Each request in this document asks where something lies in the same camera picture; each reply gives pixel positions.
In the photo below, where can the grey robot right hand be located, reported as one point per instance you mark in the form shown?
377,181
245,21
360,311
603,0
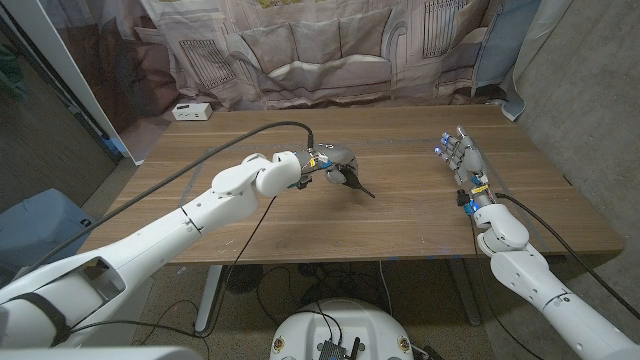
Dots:
465,160

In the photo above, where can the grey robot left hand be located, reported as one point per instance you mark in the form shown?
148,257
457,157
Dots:
337,156

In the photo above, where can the black rubber air blower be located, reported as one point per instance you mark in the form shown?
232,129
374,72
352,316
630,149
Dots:
352,181

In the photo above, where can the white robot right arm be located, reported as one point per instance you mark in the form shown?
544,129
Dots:
525,275

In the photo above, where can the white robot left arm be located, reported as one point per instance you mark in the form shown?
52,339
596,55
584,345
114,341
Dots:
150,245

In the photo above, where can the printed living room backdrop cloth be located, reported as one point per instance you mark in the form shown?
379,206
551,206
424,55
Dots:
320,50

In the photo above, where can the grey table leg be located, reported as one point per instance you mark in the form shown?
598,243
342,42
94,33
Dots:
465,295

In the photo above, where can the small white box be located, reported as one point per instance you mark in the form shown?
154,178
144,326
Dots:
191,111

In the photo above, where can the round black fan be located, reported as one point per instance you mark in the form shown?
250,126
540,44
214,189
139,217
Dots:
243,278

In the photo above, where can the white robot torso base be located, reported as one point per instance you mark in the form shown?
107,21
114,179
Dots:
345,325

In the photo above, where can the white table leg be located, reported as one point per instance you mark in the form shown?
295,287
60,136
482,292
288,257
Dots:
209,295

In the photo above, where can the white partition panel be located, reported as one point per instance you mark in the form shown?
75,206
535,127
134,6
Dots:
65,60

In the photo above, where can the white robot torso edge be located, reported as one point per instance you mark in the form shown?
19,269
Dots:
100,354

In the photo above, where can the blue grey plastic bin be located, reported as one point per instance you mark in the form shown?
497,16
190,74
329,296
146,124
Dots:
35,225

